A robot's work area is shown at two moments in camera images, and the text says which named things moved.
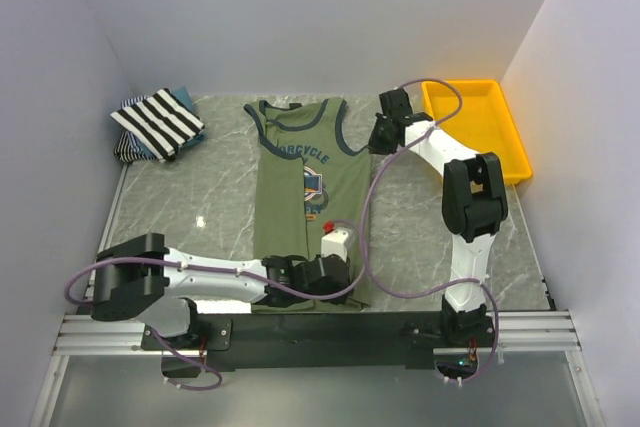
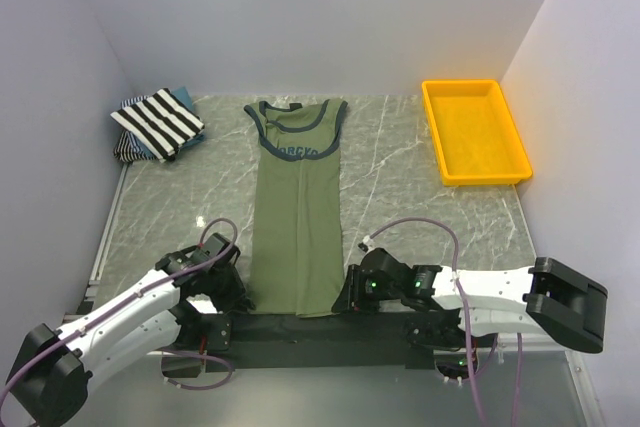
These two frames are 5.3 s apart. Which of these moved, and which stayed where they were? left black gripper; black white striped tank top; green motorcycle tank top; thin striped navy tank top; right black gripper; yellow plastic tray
Moved: green motorcycle tank top; right black gripper; left black gripper
Stayed: thin striped navy tank top; black white striped tank top; yellow plastic tray
